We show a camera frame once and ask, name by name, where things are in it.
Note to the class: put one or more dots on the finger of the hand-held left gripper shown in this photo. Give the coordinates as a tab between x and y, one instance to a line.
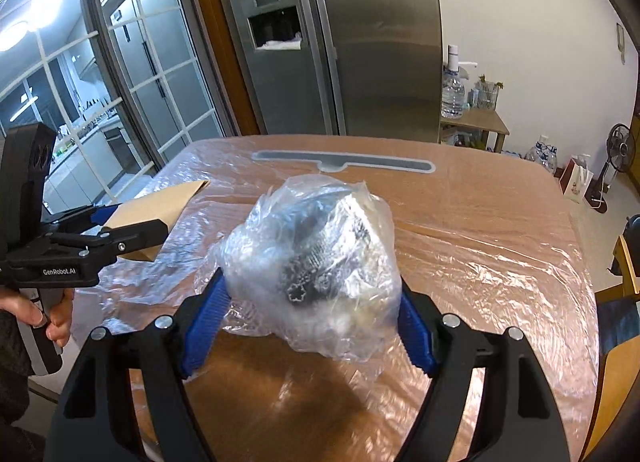
135	234
102	214

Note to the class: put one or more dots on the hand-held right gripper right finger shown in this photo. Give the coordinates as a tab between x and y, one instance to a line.
417	332

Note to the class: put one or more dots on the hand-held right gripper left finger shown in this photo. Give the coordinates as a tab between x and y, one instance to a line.
205	322

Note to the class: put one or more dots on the brown paper bag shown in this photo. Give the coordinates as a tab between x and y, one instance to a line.
150	207

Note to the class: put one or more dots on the clear plastic bag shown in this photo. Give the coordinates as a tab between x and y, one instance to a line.
310	242

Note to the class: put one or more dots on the person's left forearm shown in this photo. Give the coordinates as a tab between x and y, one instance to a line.
12	347

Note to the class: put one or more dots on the person's left hand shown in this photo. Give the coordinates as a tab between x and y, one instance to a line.
15	309

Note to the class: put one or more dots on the glass sliding door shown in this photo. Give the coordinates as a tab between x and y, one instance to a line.
75	67

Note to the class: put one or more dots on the grey T-shaped strip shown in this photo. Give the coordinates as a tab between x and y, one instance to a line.
345	161

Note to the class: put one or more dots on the wooden chair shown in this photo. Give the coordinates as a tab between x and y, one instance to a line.
615	392

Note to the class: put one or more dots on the pack of water bottles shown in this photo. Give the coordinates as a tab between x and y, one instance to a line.
542	155

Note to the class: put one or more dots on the white paper shopping bag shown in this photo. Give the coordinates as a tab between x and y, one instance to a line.
576	182

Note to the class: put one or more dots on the person's dark clothing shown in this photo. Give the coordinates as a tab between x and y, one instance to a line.
20	444

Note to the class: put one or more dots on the wooden side table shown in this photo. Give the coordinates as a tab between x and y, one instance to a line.
482	120

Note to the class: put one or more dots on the white cloth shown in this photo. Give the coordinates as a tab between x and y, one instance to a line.
280	44

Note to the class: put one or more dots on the large water bottle with pump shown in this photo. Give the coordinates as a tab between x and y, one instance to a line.
452	92

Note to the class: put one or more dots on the glass vase with dried plants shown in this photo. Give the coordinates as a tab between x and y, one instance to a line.
487	95

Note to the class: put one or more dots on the black standing fan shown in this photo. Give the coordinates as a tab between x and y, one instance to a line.
617	142

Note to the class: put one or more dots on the wooden display cabinet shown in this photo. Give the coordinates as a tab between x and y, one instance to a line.
636	142

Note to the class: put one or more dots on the stainless steel refrigerator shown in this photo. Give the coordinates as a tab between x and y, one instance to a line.
380	42

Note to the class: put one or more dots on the wooden door frame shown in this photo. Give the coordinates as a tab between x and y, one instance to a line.
215	42

